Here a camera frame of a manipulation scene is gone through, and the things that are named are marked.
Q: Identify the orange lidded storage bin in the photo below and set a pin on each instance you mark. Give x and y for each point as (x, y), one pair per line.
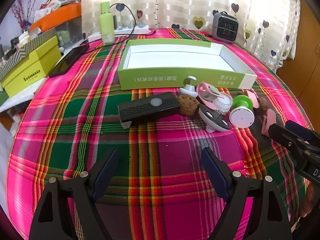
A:
(60, 13)

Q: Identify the black smartphone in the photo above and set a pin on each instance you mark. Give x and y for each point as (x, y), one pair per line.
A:
(67, 61)

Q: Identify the pink green plaid tablecloth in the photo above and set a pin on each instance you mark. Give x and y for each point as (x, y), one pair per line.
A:
(100, 120)

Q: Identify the pile of printed cards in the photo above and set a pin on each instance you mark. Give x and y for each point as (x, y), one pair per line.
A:
(47, 8)

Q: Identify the black bike light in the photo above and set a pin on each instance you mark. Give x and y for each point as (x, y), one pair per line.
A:
(145, 107)

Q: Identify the white blue power strip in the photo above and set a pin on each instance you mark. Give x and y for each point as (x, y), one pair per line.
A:
(135, 29)

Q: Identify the white side table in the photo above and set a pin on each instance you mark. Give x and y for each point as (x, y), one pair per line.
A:
(17, 103)

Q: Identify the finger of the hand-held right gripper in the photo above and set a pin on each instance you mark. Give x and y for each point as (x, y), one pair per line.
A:
(282, 135)
(300, 130)

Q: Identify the wooden cabinet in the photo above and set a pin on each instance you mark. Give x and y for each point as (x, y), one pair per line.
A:
(302, 55)

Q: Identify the brown walnut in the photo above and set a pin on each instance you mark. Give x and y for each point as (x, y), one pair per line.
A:
(262, 103)
(187, 105)

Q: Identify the person's right hand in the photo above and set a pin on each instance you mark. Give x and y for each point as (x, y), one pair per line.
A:
(311, 200)

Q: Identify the green white suction cup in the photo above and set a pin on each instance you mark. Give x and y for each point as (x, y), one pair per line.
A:
(241, 116)

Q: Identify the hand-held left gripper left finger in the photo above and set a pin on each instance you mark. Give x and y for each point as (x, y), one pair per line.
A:
(106, 175)

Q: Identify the black charger adapter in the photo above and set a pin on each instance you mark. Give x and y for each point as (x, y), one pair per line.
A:
(115, 22)

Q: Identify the grey white dome toy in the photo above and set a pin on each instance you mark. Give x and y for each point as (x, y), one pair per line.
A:
(212, 117)

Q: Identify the lime green box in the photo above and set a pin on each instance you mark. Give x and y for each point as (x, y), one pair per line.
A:
(32, 70)

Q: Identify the heart print curtain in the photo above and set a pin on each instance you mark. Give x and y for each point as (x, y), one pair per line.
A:
(187, 2)

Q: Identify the light green bottle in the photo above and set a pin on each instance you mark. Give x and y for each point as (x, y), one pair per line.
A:
(107, 25)

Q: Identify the purple dried branches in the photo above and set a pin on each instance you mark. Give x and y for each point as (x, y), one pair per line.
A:
(23, 7)

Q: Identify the clear plastic container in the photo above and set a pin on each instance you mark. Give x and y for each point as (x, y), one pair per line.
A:
(68, 33)

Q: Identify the small white knob gadget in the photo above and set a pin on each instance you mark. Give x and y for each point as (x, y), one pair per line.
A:
(188, 90)

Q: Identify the green white cardboard box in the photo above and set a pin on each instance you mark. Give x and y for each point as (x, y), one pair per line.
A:
(175, 60)

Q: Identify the grey mini heater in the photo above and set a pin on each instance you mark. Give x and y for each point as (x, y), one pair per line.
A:
(225, 27)

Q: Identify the pink clip with mint pad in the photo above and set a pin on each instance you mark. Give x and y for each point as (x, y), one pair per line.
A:
(267, 122)
(202, 88)

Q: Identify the striped gift box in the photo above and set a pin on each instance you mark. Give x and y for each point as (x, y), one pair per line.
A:
(22, 52)

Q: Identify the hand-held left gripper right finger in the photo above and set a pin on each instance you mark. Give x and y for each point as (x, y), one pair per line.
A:
(215, 170)

